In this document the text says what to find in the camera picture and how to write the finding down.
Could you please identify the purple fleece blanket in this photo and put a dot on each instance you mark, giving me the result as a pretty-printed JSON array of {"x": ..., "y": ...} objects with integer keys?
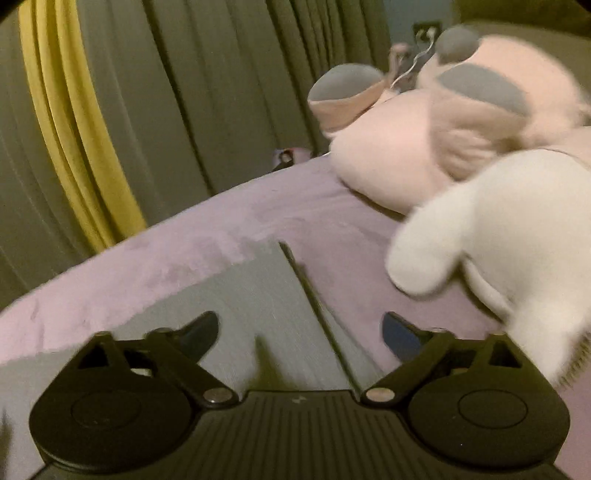
[{"x": 184, "y": 258}]

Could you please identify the grey pants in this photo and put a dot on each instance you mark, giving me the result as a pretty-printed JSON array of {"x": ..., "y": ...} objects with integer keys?
[{"x": 258, "y": 295}]

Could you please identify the pink and grey plush toy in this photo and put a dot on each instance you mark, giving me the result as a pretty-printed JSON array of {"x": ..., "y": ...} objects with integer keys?
[{"x": 392, "y": 152}]

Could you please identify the items on right nightstand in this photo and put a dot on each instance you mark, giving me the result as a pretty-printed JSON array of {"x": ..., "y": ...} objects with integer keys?
[{"x": 284, "y": 157}]

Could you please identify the dark wall outlet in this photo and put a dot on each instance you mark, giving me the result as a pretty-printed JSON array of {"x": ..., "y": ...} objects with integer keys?
[{"x": 422, "y": 30}]

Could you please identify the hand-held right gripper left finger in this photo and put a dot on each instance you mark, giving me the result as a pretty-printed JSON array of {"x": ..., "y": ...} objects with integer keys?
[{"x": 203, "y": 334}]

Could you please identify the green curtain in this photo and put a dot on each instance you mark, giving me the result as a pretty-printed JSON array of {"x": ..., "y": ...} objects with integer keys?
[{"x": 194, "y": 92}]

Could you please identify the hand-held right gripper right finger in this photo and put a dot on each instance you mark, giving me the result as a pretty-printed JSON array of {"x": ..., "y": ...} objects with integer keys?
[{"x": 400, "y": 339}]

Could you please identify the olive green cushion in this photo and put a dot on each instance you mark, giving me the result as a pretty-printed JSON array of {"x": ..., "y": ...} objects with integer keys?
[{"x": 521, "y": 16}]

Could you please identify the yellow curtain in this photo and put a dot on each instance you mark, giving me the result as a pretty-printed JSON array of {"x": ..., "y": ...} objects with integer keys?
[{"x": 69, "y": 115}]

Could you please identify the white plush toy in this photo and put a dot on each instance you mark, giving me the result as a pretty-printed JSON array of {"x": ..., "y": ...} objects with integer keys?
[{"x": 508, "y": 240}]

